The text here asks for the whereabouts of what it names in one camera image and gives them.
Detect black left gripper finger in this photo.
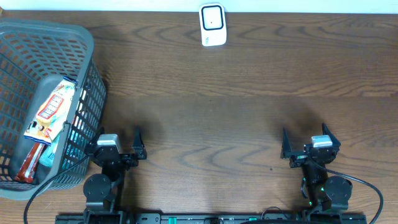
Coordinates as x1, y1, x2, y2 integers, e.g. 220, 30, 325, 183
132, 126, 147, 160
88, 126, 104, 148

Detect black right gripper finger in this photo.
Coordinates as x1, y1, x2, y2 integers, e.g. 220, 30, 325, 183
280, 128, 292, 159
322, 123, 341, 147

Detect teal mouthwash bottle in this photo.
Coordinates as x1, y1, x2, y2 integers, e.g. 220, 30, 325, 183
39, 135, 60, 167

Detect red snack bar wrapper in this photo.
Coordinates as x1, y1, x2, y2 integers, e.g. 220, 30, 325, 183
14, 142, 45, 184

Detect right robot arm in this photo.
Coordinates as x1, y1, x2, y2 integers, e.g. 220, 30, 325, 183
281, 124, 353, 221

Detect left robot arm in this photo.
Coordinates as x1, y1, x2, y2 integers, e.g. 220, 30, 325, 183
83, 127, 147, 224

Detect white barcode scanner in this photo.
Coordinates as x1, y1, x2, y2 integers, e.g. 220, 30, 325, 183
199, 3, 227, 47

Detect grey plastic shopping basket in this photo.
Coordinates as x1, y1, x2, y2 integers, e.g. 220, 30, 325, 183
1, 19, 106, 200

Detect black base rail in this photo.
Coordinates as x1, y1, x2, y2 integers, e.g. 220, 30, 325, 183
55, 211, 366, 224

